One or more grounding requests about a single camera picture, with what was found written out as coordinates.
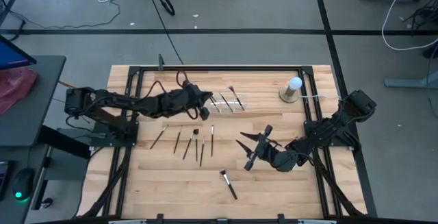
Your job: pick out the left arm's black gripper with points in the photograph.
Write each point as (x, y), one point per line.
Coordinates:
(191, 95)

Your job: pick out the right arm's black gripper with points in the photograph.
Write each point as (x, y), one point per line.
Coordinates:
(261, 147)

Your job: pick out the fan-headed black makeup brush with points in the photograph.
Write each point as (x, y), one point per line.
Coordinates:
(236, 98)

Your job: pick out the single black pen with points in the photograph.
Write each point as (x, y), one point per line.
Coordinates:
(212, 141)

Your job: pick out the large fluffy makeup brush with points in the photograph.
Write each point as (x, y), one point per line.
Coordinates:
(228, 184)

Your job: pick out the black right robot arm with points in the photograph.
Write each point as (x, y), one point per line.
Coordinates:
(325, 131)

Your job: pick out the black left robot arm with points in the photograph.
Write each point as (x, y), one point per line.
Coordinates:
(116, 100)

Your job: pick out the clear acrylic brush organizer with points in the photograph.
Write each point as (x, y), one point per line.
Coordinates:
(226, 110)

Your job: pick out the brown-headed black makeup brush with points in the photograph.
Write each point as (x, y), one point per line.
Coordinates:
(196, 145)

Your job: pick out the brass table lamp white bulb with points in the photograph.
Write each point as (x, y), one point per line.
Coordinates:
(290, 92)

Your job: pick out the black desk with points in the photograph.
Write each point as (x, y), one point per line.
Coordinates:
(34, 107)

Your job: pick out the pink cloth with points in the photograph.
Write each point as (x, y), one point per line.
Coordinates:
(13, 87)

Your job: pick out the blue-screen computer monitor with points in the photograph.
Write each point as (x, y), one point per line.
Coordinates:
(10, 54)

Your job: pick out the black computer mouse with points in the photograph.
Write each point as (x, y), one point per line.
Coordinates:
(23, 183)

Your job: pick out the black aluminium table frame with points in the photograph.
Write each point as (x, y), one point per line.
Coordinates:
(222, 68)

